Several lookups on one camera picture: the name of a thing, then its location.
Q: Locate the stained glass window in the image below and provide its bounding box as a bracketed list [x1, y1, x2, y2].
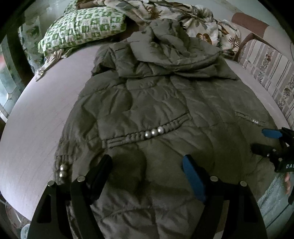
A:
[0, 39, 26, 120]

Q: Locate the striped floral sofa cushion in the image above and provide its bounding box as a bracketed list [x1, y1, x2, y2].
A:
[238, 39, 294, 129]

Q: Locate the pale green rug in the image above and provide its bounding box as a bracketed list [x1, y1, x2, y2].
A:
[257, 170, 294, 230]

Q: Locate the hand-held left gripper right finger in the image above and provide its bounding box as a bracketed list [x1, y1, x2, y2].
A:
[182, 154, 268, 239]

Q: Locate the person's right hand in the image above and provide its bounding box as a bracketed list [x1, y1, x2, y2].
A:
[284, 172, 293, 195]

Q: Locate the olive hooded puffer coat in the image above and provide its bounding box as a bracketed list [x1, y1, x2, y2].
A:
[52, 18, 285, 239]

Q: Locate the small crumpled pale cloth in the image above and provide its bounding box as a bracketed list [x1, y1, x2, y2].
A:
[34, 49, 71, 82]

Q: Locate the green checkered pillow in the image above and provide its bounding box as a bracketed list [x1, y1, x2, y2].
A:
[37, 0, 127, 55]

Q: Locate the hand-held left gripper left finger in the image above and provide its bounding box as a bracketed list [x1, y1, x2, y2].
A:
[28, 154, 113, 239]

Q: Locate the floral print fabric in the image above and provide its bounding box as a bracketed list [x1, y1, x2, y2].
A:
[18, 16, 46, 72]

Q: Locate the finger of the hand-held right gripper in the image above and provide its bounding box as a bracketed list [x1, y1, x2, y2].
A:
[251, 143, 280, 158]
[262, 128, 285, 140]

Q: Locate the brown upholstered backrest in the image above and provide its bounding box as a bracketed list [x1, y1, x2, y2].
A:
[231, 13, 294, 60]

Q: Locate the leaf print blanket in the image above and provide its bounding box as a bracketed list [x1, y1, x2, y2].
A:
[101, 0, 241, 61]

